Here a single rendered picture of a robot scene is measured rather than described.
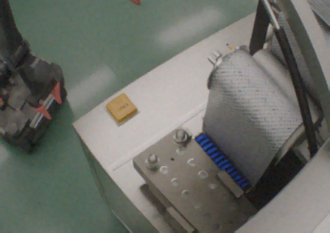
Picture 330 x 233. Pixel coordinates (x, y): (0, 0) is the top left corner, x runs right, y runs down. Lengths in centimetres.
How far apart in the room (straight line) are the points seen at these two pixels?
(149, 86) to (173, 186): 40
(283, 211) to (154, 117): 93
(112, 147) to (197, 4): 176
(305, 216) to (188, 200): 67
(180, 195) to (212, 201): 9
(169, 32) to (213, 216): 177
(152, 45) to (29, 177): 114
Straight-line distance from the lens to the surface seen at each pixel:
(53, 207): 222
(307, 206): 48
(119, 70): 253
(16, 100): 225
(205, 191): 112
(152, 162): 110
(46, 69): 107
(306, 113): 49
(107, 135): 132
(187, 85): 141
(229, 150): 113
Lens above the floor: 208
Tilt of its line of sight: 61 degrees down
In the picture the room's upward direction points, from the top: 3 degrees clockwise
